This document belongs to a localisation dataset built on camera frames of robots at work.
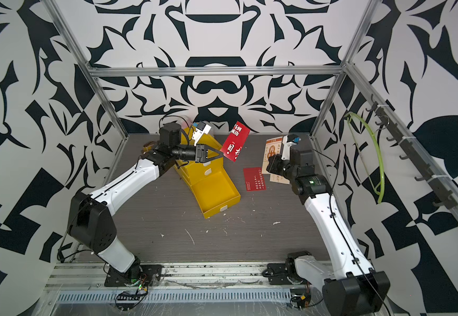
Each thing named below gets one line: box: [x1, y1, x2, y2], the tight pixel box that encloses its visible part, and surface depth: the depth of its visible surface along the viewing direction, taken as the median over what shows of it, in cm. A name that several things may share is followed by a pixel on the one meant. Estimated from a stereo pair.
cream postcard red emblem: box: [261, 136, 283, 174], surface depth 78 cm
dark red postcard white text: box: [219, 121, 251, 162], surface depth 75 cm
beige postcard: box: [269, 173, 291, 185], surface depth 104 cm
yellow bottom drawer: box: [190, 167, 242, 220], surface depth 94 cm
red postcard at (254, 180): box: [242, 167, 266, 192], surface depth 103 cm
